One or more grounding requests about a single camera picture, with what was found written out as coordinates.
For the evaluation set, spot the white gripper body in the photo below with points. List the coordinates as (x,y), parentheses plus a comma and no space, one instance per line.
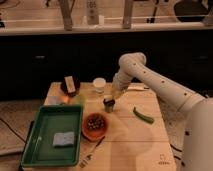
(120,83)

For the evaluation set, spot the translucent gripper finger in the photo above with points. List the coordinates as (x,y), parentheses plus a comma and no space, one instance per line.
(115,94)

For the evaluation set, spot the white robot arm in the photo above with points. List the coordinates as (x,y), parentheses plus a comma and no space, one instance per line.
(197,152)

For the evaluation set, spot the metal cup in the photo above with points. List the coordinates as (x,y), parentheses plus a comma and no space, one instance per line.
(109,106)

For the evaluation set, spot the white plastic cup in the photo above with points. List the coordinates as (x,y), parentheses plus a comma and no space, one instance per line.
(99,84)

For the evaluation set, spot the white brush with black head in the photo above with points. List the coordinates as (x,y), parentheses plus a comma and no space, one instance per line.
(137,88)

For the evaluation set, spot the green chili pepper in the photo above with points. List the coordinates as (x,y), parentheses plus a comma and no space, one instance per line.
(143,117)

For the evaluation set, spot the orange bowl with beans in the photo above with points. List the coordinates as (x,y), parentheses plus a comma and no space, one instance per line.
(94,126)

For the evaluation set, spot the dark round box with card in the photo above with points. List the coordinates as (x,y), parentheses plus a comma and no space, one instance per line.
(70,86)

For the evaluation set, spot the blue sponge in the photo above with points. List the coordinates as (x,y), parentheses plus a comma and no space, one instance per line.
(63,139)

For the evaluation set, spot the green plastic tray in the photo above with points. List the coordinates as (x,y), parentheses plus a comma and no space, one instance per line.
(51,120)

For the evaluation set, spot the fork with dark handle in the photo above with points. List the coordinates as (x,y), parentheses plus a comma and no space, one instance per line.
(84,162)

